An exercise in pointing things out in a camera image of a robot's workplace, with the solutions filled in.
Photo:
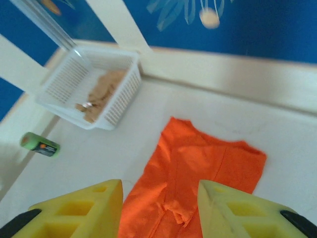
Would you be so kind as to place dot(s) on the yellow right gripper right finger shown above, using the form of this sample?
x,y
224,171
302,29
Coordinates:
x,y
242,215

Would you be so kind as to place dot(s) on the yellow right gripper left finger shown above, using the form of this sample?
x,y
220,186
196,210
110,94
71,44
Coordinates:
x,y
74,213

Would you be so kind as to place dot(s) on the orange t-shirt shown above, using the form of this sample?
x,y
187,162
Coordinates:
x,y
188,158

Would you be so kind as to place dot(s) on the green battery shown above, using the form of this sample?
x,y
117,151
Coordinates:
x,y
39,145

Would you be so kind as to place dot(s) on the silver garment tag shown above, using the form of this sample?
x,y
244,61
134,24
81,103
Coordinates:
x,y
87,105

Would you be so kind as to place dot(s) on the beige t-shirt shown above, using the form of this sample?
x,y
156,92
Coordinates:
x,y
104,89

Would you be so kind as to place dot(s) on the white plastic laundry basket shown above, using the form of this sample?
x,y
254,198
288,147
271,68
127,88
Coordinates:
x,y
62,79

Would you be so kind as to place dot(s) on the clear plastic bar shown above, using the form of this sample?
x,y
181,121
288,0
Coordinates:
x,y
47,22

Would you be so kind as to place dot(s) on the cream table edge rail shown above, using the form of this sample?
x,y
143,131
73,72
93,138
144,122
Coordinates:
x,y
235,79

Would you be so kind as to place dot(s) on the white frame beam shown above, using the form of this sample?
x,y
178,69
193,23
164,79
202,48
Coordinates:
x,y
17,64
116,22

